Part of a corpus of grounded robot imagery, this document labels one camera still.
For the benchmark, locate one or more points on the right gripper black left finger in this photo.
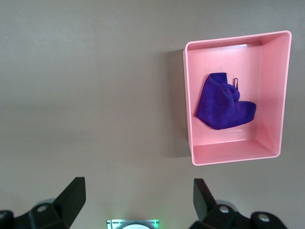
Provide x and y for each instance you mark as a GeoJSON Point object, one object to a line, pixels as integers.
{"type": "Point", "coordinates": [72, 198]}

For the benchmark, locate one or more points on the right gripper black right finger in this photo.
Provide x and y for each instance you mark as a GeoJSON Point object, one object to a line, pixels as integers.
{"type": "Point", "coordinates": [202, 198]}

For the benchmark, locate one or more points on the purple cloth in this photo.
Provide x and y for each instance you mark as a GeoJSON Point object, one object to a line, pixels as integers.
{"type": "Point", "coordinates": [221, 107]}

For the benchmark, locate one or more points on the brown table cover sheet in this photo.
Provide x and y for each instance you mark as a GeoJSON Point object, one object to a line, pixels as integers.
{"type": "Point", "coordinates": [95, 95]}

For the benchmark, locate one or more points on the pink plastic bin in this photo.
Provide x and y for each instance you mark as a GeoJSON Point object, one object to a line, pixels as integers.
{"type": "Point", "coordinates": [269, 71]}

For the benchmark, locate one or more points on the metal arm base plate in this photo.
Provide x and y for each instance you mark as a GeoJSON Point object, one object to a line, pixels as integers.
{"type": "Point", "coordinates": [114, 224]}

